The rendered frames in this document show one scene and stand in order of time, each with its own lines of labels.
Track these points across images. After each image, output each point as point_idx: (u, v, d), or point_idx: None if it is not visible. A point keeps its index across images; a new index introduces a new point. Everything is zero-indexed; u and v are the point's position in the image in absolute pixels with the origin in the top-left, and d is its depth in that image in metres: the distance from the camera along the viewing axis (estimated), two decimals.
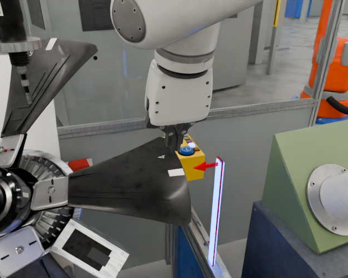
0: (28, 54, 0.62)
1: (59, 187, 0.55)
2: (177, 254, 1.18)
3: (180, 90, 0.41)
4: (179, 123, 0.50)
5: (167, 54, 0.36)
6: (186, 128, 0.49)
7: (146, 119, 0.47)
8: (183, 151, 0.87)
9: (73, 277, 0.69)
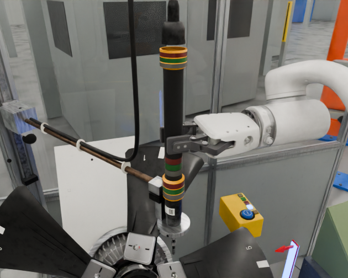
0: (246, 245, 0.78)
1: None
2: None
3: (234, 116, 0.54)
4: (195, 144, 0.50)
5: None
6: (198, 137, 0.49)
7: (191, 122, 0.59)
8: (246, 216, 1.03)
9: None
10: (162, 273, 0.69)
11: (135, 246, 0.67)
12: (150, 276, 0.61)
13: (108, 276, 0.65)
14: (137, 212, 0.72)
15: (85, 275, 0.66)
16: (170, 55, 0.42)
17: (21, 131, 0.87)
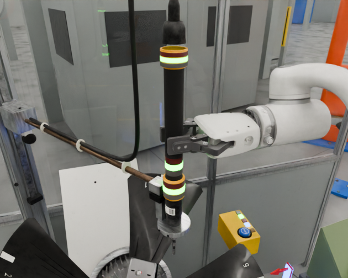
0: (243, 263, 0.81)
1: None
2: None
3: (234, 116, 0.54)
4: (196, 145, 0.50)
5: None
6: (199, 137, 0.49)
7: (192, 122, 0.59)
8: (243, 234, 1.06)
9: None
10: None
11: (137, 272, 0.71)
12: None
13: None
14: (139, 238, 0.76)
15: None
16: (171, 55, 0.42)
17: (20, 131, 0.87)
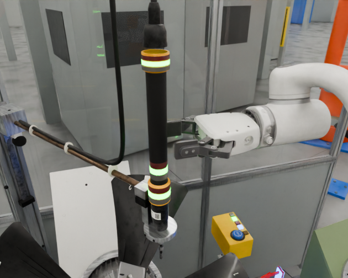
0: None
1: None
2: None
3: (234, 116, 0.54)
4: (204, 149, 0.49)
5: None
6: (205, 140, 0.48)
7: None
8: (236, 237, 1.06)
9: None
10: None
11: None
12: None
13: None
14: None
15: (125, 265, 0.74)
16: (152, 58, 0.42)
17: (10, 133, 0.86)
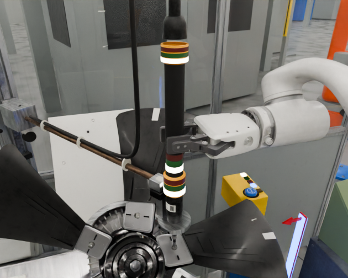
0: None
1: None
2: (227, 277, 1.28)
3: (234, 117, 0.54)
4: (195, 145, 0.50)
5: None
6: (198, 137, 0.49)
7: (191, 122, 0.59)
8: (249, 194, 0.98)
9: None
10: None
11: (172, 244, 0.64)
12: (159, 271, 0.56)
13: (141, 226, 0.62)
14: (203, 233, 0.68)
15: (132, 204, 0.66)
16: (172, 50, 0.42)
17: (21, 128, 0.87)
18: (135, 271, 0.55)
